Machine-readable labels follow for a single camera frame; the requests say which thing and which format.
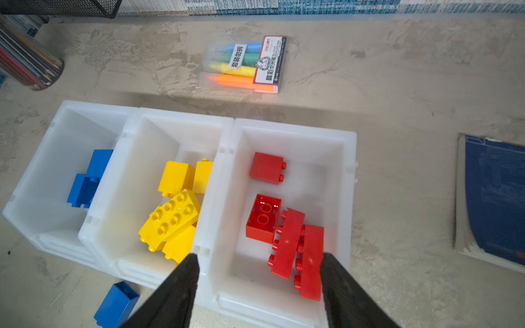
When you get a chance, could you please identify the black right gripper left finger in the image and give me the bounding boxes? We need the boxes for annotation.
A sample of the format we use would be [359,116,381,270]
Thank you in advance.
[122,254,200,328]

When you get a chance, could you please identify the long red brick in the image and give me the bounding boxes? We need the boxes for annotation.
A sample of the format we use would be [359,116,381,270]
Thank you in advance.
[293,225,324,301]
[267,209,306,280]

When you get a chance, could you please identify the blue notebook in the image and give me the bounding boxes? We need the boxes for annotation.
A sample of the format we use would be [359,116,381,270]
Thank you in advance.
[454,134,524,273]

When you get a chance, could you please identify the blue tall brick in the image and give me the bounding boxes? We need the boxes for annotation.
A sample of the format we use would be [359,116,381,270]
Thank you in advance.
[86,150,113,183]

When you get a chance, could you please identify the black wire shelf rack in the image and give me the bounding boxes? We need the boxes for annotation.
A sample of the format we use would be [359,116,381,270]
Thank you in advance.
[1,0,122,19]

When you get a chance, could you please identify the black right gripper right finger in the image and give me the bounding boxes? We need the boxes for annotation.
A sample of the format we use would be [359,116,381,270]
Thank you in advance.
[320,253,398,328]

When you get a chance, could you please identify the yellow brick pile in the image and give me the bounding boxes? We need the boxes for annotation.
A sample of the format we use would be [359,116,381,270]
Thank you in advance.
[192,159,213,194]

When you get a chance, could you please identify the blue brick top row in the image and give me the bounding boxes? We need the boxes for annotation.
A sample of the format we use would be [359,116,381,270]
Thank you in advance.
[94,281,139,328]

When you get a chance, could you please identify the white middle bin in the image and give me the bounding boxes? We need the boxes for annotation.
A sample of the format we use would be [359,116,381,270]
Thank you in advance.
[79,108,234,288]

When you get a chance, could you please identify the long yellow brick bottom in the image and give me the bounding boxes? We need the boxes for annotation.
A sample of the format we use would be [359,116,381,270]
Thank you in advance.
[139,189,200,252]

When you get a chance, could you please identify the pencil cup with pencils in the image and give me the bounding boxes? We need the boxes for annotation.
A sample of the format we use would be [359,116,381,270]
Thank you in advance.
[1,16,64,91]

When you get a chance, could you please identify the white right bin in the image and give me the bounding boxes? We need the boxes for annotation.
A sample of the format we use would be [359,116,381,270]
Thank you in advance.
[193,119,358,327]

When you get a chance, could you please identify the red brick bottom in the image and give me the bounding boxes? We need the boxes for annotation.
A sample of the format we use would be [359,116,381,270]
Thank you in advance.
[250,152,287,185]

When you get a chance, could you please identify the red brick small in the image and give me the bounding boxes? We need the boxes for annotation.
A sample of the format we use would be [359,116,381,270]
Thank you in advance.
[246,194,282,244]

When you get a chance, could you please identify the white bin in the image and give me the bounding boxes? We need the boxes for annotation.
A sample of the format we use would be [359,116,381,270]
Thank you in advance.
[3,101,138,273]
[193,119,358,327]
[79,108,234,288]

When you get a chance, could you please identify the white left bin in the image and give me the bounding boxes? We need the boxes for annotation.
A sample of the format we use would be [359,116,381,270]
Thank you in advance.
[3,101,138,273]

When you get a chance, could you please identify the highlighter marker pack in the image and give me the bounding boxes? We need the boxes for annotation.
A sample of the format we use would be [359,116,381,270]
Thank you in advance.
[199,34,288,94]

